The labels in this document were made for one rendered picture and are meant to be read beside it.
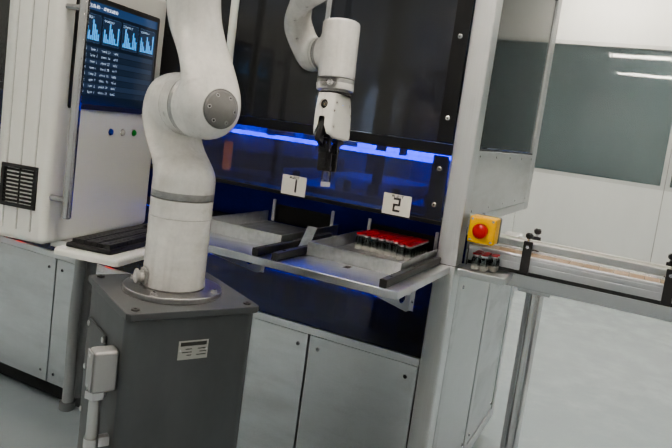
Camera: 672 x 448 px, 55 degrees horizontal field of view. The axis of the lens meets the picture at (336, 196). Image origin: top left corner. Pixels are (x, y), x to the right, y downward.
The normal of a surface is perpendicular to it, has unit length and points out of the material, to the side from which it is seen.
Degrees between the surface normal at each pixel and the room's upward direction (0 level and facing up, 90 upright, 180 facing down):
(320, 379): 90
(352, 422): 90
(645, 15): 90
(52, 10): 90
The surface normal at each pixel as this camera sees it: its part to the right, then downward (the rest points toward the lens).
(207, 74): 0.43, -0.30
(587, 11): -0.44, 0.04
